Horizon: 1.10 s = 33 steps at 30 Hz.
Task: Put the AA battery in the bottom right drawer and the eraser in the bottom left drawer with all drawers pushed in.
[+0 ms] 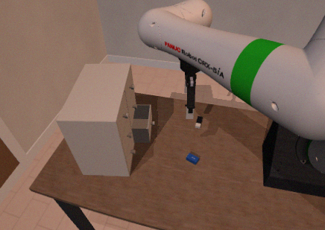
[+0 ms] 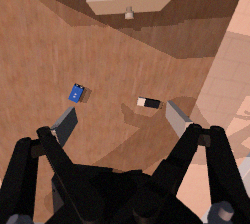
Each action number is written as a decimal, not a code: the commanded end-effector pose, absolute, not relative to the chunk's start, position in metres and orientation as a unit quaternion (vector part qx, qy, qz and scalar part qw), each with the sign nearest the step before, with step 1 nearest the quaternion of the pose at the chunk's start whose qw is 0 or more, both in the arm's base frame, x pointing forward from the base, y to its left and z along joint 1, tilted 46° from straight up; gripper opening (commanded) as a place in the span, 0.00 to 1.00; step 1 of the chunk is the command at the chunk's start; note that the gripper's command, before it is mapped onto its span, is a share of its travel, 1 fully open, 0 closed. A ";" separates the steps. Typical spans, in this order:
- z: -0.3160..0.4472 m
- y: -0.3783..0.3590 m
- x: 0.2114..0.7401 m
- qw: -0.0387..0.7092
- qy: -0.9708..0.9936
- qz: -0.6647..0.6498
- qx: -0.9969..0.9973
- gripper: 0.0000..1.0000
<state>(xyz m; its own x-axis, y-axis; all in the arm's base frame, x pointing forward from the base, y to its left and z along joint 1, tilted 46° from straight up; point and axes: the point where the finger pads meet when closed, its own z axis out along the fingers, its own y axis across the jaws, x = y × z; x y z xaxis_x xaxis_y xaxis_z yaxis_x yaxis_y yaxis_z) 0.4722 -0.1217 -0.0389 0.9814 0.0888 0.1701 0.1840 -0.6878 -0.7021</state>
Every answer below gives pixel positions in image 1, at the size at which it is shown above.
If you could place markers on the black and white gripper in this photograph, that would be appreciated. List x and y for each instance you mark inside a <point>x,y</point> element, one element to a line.
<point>190,83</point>

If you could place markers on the blue rectangular block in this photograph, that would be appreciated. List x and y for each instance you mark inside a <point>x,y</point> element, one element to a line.
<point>193,159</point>

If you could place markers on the beige small chest of drawers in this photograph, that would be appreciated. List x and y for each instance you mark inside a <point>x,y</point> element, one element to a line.
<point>88,119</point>

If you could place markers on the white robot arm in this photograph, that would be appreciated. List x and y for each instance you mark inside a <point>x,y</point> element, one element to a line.
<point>284,83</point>

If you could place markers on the tan wooden drawer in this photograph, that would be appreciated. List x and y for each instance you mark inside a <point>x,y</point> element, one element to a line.
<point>132,104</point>
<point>141,120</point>
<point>129,86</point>
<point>122,116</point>
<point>130,152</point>
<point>127,135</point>

